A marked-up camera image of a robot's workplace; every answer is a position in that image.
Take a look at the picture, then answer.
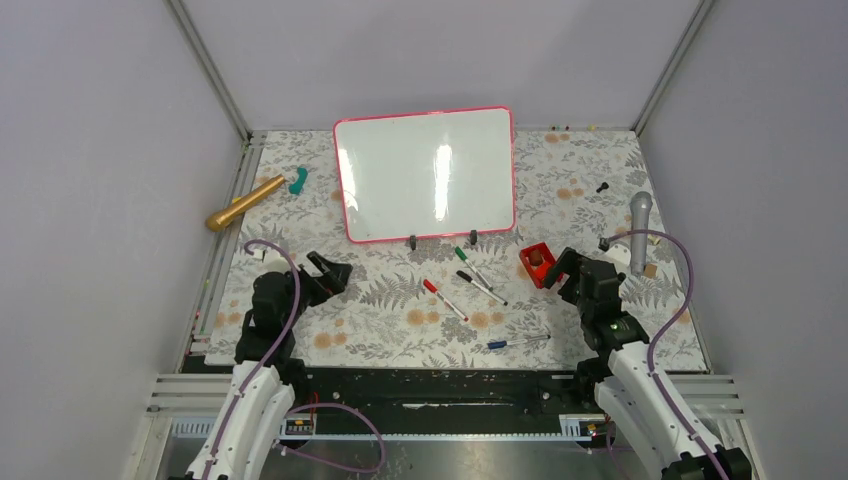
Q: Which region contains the silver microphone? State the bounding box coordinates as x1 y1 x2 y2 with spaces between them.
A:
629 191 653 276

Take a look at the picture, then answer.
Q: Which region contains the gold microphone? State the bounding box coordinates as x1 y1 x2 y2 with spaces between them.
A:
204 175 285 232

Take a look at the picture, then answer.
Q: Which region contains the floral patterned mat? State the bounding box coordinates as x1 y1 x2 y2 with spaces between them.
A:
203 129 710 372

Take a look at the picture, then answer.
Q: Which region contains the red cap marker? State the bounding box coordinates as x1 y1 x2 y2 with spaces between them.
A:
422 279 469 322

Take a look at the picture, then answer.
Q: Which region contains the blue cap marker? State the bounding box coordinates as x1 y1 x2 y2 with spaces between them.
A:
486 334 551 351

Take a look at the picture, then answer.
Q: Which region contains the pink framed whiteboard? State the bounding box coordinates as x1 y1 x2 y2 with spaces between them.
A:
332 106 517 244

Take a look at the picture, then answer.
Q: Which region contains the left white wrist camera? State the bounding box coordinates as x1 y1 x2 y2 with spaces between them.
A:
251 248 292 274

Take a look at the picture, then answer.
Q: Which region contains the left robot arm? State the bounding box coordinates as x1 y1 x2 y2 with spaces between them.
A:
182 248 353 479

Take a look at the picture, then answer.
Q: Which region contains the black cap marker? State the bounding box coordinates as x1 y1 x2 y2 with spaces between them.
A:
456 270 509 306

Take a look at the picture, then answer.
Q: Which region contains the teal plastic piece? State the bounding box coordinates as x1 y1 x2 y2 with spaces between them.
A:
288 167 309 195

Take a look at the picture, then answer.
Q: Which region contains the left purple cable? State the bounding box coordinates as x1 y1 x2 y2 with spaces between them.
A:
195 239 387 480

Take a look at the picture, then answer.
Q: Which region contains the green cap marker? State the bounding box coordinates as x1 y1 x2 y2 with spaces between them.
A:
454 247 493 291

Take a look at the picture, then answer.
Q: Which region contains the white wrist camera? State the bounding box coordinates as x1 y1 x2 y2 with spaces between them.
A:
599 238 631 270
251 248 292 274

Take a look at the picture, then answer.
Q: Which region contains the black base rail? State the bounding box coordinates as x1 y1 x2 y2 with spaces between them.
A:
182 356 627 439

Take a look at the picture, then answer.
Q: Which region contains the brown block in box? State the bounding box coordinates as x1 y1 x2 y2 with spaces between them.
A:
528 250 544 266

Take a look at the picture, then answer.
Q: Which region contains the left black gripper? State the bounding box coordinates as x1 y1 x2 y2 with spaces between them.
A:
282 251 350 328

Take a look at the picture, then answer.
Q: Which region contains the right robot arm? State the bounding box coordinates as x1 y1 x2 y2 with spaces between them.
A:
542 248 753 479

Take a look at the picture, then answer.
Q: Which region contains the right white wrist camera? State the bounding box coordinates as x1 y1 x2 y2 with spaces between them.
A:
599 238 631 270

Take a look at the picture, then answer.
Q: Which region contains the red plastic box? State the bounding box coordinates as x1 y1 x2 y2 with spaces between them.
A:
519 242 556 289

